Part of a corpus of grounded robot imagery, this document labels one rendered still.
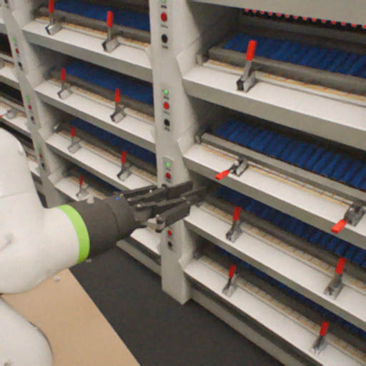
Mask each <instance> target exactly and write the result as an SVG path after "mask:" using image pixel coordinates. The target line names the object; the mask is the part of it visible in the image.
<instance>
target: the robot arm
mask: <svg viewBox="0 0 366 366"><path fill-rule="evenodd" d="M193 184H194V182H193V181H192V180H190V181H187V182H182V183H180V184H175V185H172V186H170V187H168V188H167V184H165V183H162V187H161V188H157V185H156V184H151V185H147V186H144V187H141V188H137V189H130V190H127V191H123V192H112V196H111V197H109V198H106V199H100V198H98V197H89V198H86V199H81V200H79V201H75V202H70V203H68V204H65V205H62V206H58V207H53V208H51V209H45V208H43V207H42V205H41V201H39V198H38V194H37V193H36V188H35V185H34V183H33V180H32V177H31V172H30V168H29V163H28V159H26V154H25V151H24V148H23V147H22V146H21V145H20V143H19V140H18V139H17V138H15V137H14V136H12V135H11V133H9V132H7V131H6V130H3V129H1V128H0V293H2V294H7V295H17V294H19V293H22V292H28V291H30V290H34V289H35V287H38V286H39V285H41V284H42V283H44V282H45V281H46V280H48V279H49V278H50V277H53V276H54V275H55V274H58V273H59V272H61V271H63V270H66V269H67V268H68V267H71V266H74V265H76V264H79V263H81V262H83V261H87V262H90V261H91V260H92V259H91V258H93V257H96V256H97V255H99V254H103V253H105V252H108V251H110V250H112V248H113V247H114V245H116V243H117V242H119V240H122V239H126V238H127V237H129V236H130V235H131V234H133V233H134V231H135V230H136V229H144V228H146V227H147V226H148V227H153V228H155V232H157V234H161V232H162V231H163V230H164V229H165V228H166V227H169V226H171V225H172V224H174V223H175V222H178V221H179V220H181V219H184V218H185V217H188V216H189V215H190V210H191V206H194V204H197V203H199V202H202V201H204V199H206V193H207V188H206V187H204V186H202V187H200V188H198V189H193ZM150 190H151V192H150ZM165 198H166V201H164V200H165ZM163 201H164V202H163ZM53 361H54V360H53V359H52V355H51V350H50V347H49V344H48V342H47V341H46V339H45V338H44V336H43V335H42V334H41V333H40V332H39V331H38V330H37V329H36V328H35V327H34V326H33V325H32V324H30V323H29V322H28V321H27V320H26V319H25V318H24V317H23V316H21V314H20V313H18V312H17V311H16V310H15V309H14V308H13V307H12V306H11V305H10V304H9V303H7V302H6V301H5V300H4V298H3V297H2V296H0V366H53Z"/></svg>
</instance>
